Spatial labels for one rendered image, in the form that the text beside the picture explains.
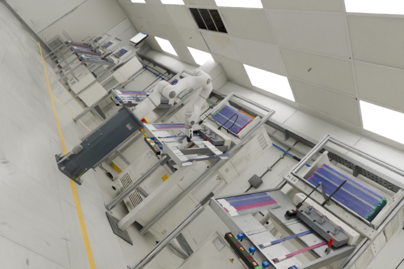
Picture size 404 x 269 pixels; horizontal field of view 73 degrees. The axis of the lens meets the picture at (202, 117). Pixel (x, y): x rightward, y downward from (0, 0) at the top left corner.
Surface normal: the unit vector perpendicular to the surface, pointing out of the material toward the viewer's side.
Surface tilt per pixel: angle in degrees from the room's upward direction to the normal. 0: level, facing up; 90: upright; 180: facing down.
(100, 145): 90
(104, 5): 90
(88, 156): 90
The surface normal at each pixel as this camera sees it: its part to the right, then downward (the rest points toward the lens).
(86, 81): 0.51, 0.35
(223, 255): -0.44, -0.68
